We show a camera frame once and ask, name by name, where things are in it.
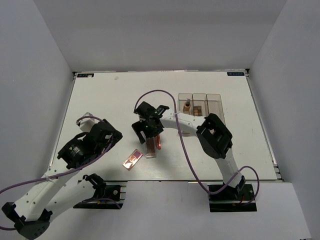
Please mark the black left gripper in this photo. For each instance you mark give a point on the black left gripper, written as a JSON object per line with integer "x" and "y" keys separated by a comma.
{"x": 146, "y": 110}

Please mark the clear pink eyeshadow palette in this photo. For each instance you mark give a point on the clear pink eyeshadow palette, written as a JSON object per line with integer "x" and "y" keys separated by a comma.
{"x": 150, "y": 148}

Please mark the rose gold blush palette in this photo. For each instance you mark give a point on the rose gold blush palette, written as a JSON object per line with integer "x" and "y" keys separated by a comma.
{"x": 132, "y": 160}

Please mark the small foundation pump bottle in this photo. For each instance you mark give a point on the small foundation pump bottle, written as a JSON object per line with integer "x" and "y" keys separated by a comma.
{"x": 187, "y": 107}

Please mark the tortoise brown eyeshadow palette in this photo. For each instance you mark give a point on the tortoise brown eyeshadow palette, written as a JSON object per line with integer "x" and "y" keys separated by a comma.
{"x": 197, "y": 111}

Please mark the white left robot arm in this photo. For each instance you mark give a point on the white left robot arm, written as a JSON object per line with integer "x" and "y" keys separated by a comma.
{"x": 33, "y": 213}

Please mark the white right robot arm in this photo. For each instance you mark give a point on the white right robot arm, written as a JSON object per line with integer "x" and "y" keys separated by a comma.
{"x": 213, "y": 135}

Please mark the clear acrylic organizer tray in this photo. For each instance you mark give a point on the clear acrylic organizer tray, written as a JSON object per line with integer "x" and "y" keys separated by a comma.
{"x": 210, "y": 103}

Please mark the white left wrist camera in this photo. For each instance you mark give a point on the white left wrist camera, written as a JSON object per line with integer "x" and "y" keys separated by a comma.
{"x": 86, "y": 124}

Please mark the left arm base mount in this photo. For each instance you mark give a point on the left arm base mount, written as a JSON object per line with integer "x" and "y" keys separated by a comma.
{"x": 107, "y": 195}

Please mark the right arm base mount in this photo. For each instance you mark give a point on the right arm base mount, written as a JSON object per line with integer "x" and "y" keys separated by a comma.
{"x": 224, "y": 202}

